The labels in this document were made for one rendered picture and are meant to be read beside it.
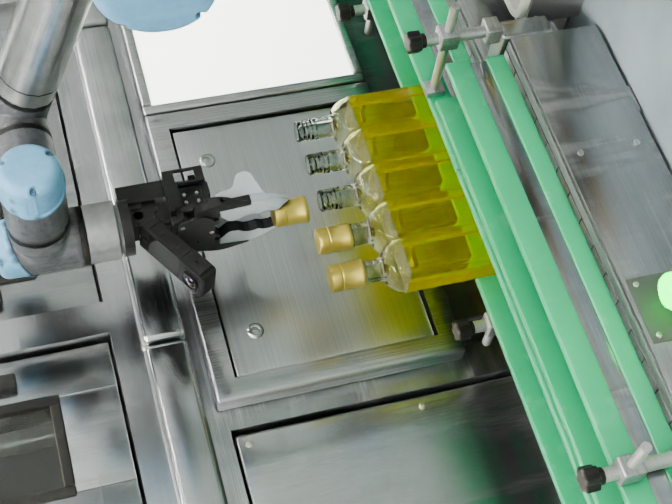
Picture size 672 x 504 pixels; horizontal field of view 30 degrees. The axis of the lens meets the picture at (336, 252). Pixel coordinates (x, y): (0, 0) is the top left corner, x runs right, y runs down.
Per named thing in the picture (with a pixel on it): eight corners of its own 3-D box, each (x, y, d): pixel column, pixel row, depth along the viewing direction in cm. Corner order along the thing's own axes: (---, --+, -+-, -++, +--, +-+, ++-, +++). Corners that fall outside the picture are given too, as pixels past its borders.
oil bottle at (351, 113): (467, 99, 178) (322, 123, 173) (475, 73, 173) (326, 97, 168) (480, 130, 175) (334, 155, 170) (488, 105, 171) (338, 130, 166)
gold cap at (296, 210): (301, 205, 163) (268, 211, 162) (303, 189, 160) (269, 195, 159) (308, 227, 162) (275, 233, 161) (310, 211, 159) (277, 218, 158)
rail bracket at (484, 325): (535, 318, 170) (442, 337, 166) (547, 293, 164) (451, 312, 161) (545, 343, 168) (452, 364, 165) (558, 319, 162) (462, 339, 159)
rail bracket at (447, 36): (477, 74, 171) (390, 88, 168) (504, -12, 157) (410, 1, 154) (484, 91, 170) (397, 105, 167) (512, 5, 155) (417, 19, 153)
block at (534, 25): (527, 57, 171) (480, 65, 170) (544, 9, 163) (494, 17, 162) (537, 77, 169) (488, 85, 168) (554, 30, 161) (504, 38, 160)
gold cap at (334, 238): (352, 255, 161) (319, 261, 160) (344, 234, 163) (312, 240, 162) (354, 237, 158) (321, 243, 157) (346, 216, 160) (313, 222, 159)
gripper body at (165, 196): (206, 162, 159) (111, 179, 156) (222, 217, 154) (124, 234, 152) (206, 197, 165) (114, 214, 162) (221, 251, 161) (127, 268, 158)
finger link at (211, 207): (247, 187, 155) (178, 206, 154) (250, 197, 154) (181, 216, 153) (252, 207, 159) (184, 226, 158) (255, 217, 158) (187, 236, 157)
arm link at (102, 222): (89, 242, 151) (93, 278, 157) (127, 235, 152) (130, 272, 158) (78, 193, 154) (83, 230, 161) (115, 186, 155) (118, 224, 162)
